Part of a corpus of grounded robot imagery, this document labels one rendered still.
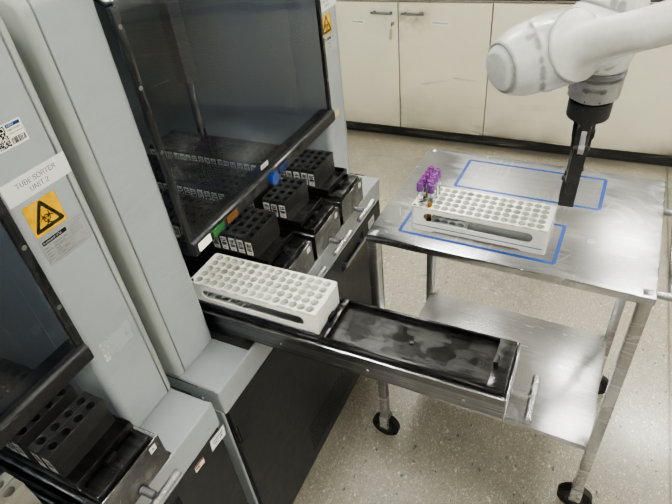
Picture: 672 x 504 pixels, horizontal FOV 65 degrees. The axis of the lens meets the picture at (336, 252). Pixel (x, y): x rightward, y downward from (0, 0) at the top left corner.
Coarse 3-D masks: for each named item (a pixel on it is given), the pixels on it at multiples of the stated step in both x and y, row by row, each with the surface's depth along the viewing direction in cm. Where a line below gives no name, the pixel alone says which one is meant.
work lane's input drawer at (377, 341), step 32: (224, 320) 108; (256, 320) 105; (352, 320) 104; (384, 320) 103; (416, 320) 101; (320, 352) 100; (352, 352) 98; (384, 352) 97; (416, 352) 96; (448, 352) 95; (480, 352) 95; (512, 352) 92; (416, 384) 93; (448, 384) 90; (480, 384) 88; (512, 384) 95
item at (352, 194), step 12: (348, 180) 144; (360, 180) 146; (336, 192) 139; (348, 192) 141; (360, 192) 148; (336, 204) 138; (348, 204) 142; (372, 204) 146; (348, 216) 143; (360, 216) 141
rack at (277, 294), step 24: (216, 264) 114; (240, 264) 113; (264, 264) 111; (216, 288) 106; (240, 288) 105; (264, 288) 105; (288, 288) 105; (312, 288) 104; (336, 288) 104; (264, 312) 107; (288, 312) 100; (312, 312) 98
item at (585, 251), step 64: (512, 192) 131; (640, 192) 126; (448, 256) 115; (512, 256) 112; (576, 256) 110; (640, 256) 108; (448, 320) 172; (512, 320) 170; (640, 320) 103; (384, 384) 156; (576, 384) 149
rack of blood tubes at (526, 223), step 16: (448, 192) 122; (464, 192) 122; (416, 208) 119; (432, 208) 118; (448, 208) 117; (464, 208) 118; (480, 208) 116; (496, 208) 116; (512, 208) 115; (528, 208) 115; (544, 208) 115; (416, 224) 122; (432, 224) 120; (448, 224) 119; (464, 224) 118; (480, 224) 121; (496, 224) 112; (512, 224) 110; (528, 224) 111; (544, 224) 109; (480, 240) 116; (512, 240) 112; (528, 240) 115; (544, 240) 109
